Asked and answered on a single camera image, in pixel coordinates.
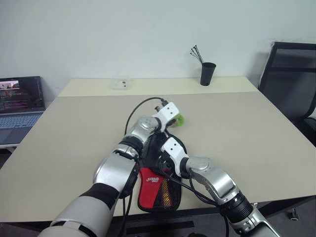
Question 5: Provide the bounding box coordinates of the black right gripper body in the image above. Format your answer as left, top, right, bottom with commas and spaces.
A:
157, 153, 177, 176

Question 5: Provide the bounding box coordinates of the black red paddle case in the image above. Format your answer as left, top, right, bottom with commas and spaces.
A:
137, 132, 188, 213

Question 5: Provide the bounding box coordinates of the black plastic cup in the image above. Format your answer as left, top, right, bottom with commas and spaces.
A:
200, 62, 217, 86

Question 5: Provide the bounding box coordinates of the clear plastic container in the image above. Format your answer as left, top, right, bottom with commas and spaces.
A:
110, 78, 132, 90

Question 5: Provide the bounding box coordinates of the black mesh office chair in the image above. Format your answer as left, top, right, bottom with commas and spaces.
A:
258, 41, 316, 222

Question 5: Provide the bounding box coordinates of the grey open laptop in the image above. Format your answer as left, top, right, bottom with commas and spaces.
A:
0, 76, 46, 145

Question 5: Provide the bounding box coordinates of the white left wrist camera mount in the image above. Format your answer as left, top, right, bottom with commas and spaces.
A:
152, 101, 179, 131

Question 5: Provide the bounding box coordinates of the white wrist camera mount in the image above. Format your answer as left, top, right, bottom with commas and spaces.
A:
160, 137, 190, 177
152, 101, 179, 131

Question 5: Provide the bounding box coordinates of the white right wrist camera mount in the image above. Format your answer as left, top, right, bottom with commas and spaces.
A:
160, 137, 190, 177

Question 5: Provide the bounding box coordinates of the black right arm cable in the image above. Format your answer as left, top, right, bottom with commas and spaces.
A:
159, 160, 231, 237

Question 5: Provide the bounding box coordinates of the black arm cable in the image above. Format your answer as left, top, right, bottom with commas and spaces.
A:
159, 160, 231, 237
120, 97, 168, 237

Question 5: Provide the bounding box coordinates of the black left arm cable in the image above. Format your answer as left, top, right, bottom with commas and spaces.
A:
120, 97, 168, 237

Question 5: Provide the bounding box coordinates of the black cable tie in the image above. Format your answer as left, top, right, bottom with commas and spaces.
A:
191, 47, 204, 64
190, 53, 204, 64
190, 50, 204, 64
194, 44, 205, 64

